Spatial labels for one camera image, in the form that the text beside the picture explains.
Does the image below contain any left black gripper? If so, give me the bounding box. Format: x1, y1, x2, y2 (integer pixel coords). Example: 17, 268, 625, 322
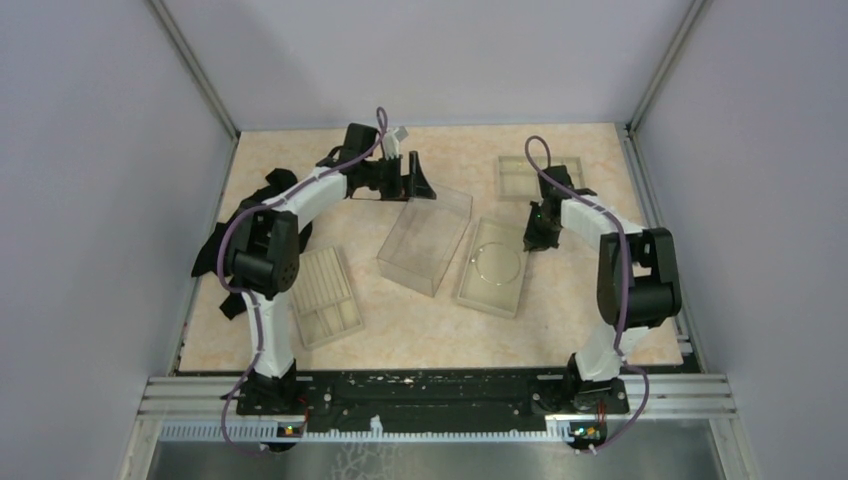
362, 150, 436, 202

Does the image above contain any clear plastic box cover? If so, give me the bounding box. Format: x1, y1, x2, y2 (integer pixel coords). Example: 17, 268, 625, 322
377, 185, 473, 297

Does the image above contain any silver bangle bracelet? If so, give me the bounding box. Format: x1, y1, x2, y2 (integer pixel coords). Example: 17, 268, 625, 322
468, 242, 523, 286

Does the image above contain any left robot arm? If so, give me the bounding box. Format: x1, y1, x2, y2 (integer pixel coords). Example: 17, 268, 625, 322
214, 123, 437, 414

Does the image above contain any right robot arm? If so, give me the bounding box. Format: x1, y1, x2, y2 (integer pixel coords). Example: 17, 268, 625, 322
523, 165, 682, 412

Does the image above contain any beige compartment tray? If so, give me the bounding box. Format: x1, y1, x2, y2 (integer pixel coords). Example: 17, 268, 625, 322
495, 156, 586, 201

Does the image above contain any black cloth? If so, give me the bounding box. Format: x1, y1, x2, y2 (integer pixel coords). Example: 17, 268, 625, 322
191, 168, 312, 319

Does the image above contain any beige slotted ring tray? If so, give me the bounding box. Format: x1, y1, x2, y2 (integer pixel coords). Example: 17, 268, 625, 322
290, 246, 365, 350

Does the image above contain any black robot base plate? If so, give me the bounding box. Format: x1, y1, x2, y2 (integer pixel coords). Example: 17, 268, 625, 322
235, 367, 631, 434

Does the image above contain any white slotted cable duct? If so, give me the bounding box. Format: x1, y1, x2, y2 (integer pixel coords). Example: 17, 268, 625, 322
158, 419, 574, 444

